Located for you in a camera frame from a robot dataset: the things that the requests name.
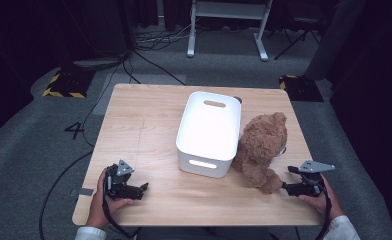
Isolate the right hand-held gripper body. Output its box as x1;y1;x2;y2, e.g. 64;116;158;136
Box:
285;160;336;198

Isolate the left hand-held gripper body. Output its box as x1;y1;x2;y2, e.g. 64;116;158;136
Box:
104;159;144;201

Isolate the brown teddy bear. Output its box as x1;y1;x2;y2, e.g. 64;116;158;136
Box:
230;111;289;195

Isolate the white plastic storage bin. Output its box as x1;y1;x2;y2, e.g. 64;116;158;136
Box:
175;91;243;179

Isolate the person's right hand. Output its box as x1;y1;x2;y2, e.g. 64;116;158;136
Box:
297;174;346;221

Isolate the person's left hand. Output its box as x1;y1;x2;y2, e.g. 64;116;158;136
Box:
86;167;135;230

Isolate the grey tape strip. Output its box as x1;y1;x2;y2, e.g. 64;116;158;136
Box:
69;187;95;198

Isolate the black tripod stand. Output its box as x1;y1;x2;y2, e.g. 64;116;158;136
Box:
273;16;322;61

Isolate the right hand-held gripper black cable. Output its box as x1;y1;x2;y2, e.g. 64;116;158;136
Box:
308;173;333;240

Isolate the hand-held gripper black cable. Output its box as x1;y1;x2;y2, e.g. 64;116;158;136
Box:
308;173;333;240
101;173;142;240

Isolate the left hand-held gripper black cable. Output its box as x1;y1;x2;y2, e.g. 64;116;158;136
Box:
101;173;142;240

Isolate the long black floor cable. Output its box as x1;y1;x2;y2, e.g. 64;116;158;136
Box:
38;49;134;240

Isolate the black yellow striped base plate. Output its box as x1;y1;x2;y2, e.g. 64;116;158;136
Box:
42;67;96;99
278;74;325;103

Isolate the bundle of floor cables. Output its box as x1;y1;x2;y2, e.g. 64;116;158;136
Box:
135;18;202;52

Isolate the white desk frame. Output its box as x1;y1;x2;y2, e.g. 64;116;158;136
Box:
186;0;274;62

